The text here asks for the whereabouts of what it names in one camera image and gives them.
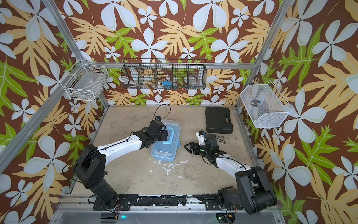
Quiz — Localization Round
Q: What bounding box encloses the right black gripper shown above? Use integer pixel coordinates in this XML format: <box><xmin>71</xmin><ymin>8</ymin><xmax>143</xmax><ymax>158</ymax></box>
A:
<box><xmin>184</xmin><ymin>142</ymin><xmax>211</xmax><ymax>157</ymax></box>

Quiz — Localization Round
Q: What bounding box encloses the blue clear plastic toolbox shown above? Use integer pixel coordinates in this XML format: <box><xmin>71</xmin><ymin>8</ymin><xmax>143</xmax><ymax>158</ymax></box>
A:
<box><xmin>151</xmin><ymin>119</ymin><xmax>181</xmax><ymax>162</ymax></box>

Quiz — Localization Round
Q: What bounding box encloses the black plastic tool case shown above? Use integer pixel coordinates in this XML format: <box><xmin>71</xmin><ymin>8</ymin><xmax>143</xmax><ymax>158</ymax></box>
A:
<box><xmin>205</xmin><ymin>107</ymin><xmax>234</xmax><ymax>134</ymax></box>

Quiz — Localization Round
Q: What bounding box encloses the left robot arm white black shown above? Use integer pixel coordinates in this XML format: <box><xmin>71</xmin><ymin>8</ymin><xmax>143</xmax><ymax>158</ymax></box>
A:
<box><xmin>72</xmin><ymin>116</ymin><xmax>168</xmax><ymax>210</ymax></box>

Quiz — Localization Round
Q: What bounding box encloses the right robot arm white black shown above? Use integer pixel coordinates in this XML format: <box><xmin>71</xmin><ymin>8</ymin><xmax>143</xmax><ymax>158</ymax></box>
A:
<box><xmin>184</xmin><ymin>131</ymin><xmax>277</xmax><ymax>215</ymax></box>

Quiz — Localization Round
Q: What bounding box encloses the blue item in black basket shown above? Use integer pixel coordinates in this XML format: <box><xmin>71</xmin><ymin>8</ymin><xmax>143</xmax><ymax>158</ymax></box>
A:
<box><xmin>162</xmin><ymin>81</ymin><xmax>172</xmax><ymax>89</ymax></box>

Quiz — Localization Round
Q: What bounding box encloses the small metal item in basket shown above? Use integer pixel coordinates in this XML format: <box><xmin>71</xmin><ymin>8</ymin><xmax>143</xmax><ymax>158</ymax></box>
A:
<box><xmin>250</xmin><ymin>99</ymin><xmax>261</xmax><ymax>108</ymax></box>

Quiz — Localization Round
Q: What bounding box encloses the white mesh basket right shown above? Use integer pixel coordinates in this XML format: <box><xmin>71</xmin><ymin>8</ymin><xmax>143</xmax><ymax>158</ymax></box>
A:
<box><xmin>240</xmin><ymin>84</ymin><xmax>293</xmax><ymax>129</ymax></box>

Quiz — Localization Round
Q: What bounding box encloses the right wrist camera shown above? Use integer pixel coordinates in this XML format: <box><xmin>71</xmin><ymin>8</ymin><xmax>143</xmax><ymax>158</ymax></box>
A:
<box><xmin>196</xmin><ymin>131</ymin><xmax>206</xmax><ymax>146</ymax></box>

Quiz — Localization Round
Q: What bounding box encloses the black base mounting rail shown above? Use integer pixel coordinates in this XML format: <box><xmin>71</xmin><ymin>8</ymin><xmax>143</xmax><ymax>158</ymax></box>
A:
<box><xmin>88</xmin><ymin>193</ymin><xmax>242</xmax><ymax>212</ymax></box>

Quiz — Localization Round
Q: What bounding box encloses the black wire mesh basket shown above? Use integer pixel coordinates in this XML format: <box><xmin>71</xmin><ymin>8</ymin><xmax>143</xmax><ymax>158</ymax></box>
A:
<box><xmin>119</xmin><ymin>58</ymin><xmax>208</xmax><ymax>90</ymax></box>

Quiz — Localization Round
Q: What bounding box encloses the white wire basket left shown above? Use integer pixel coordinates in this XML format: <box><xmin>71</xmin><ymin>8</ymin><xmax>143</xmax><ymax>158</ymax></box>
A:
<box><xmin>61</xmin><ymin>59</ymin><xmax>109</xmax><ymax>102</ymax></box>

